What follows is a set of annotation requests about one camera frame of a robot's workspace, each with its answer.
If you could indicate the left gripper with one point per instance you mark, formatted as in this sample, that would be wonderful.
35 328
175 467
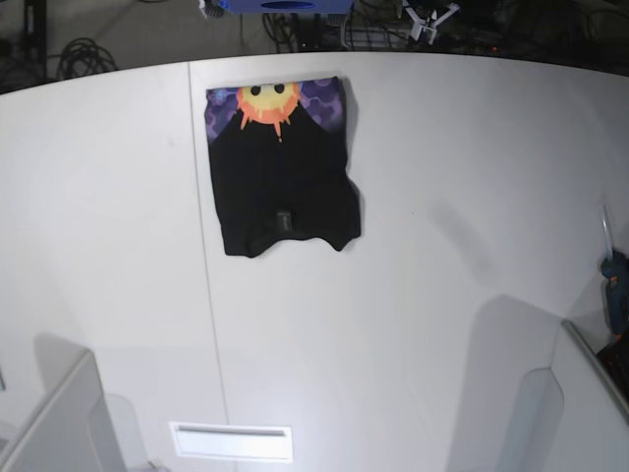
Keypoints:
426 18

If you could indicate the black T-shirt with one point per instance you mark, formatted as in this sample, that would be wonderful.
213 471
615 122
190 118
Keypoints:
278 159

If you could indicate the black power strip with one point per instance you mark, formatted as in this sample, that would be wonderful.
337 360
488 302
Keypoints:
475 42

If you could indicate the blue plastic bin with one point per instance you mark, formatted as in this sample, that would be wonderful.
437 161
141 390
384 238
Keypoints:
287 6

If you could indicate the teal glue gun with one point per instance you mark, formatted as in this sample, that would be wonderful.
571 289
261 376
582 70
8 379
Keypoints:
614 269

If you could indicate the black keyboard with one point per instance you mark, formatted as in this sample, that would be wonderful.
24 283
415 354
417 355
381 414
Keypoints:
615 359

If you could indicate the white right table divider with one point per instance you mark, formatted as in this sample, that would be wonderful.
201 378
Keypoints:
535 398

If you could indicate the white table divider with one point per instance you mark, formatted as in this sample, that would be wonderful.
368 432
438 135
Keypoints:
76 426
535 398

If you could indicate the white left table divider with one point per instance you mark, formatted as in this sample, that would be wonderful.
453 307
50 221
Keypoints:
76 426

